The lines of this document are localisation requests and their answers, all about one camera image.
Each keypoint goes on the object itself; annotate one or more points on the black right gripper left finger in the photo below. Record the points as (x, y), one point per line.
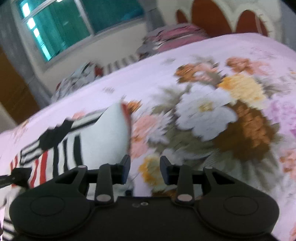
(109, 175)

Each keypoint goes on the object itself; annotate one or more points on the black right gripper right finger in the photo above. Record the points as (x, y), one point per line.
(181, 176)

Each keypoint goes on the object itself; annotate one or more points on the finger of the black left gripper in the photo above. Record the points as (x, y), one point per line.
(18, 176)

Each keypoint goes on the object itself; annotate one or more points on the striped red black white sweater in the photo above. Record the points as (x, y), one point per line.
(93, 140)

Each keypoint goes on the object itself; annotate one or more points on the crumpled grey patterned clothes pile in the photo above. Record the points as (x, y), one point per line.
(82, 76)

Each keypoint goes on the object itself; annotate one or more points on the brown wooden door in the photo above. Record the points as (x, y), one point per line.
(16, 97)

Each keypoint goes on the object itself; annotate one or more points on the floral pink bed sheet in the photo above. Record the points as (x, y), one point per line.
(226, 102)

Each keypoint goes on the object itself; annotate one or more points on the grey white striped cloth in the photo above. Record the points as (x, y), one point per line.
(119, 64)

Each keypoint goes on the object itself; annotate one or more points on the grey curtain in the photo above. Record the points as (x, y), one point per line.
(13, 48)

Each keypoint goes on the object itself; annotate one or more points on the pink grey folded blanket stack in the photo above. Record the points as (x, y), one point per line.
(170, 37)

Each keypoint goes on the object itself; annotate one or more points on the teal curtained window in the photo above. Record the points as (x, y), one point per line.
(57, 28)

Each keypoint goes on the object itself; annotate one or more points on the red white headboard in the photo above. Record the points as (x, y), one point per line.
(227, 17)

